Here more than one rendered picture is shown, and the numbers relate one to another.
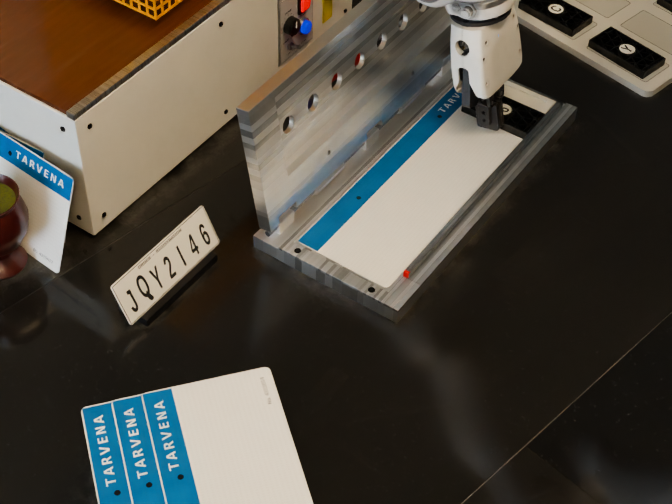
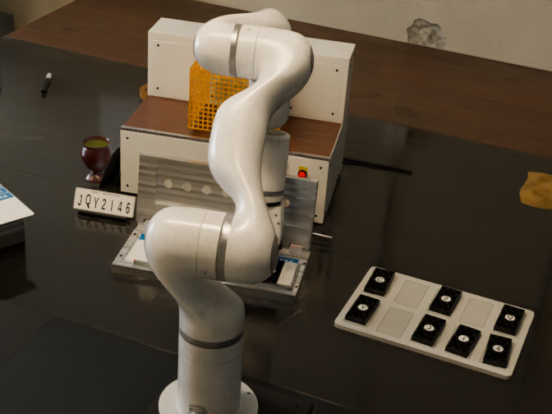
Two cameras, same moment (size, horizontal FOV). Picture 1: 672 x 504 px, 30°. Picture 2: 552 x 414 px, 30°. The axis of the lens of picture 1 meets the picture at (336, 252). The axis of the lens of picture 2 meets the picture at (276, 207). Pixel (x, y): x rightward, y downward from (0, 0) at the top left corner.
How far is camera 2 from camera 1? 2.13 m
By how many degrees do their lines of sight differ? 53
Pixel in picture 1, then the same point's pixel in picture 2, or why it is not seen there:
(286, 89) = (171, 167)
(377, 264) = (139, 255)
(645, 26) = (397, 315)
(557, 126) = (273, 291)
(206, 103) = not seen: hidden behind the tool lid
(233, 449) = not seen: outside the picture
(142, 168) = not seen: hidden behind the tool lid
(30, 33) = (166, 110)
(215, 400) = (11, 206)
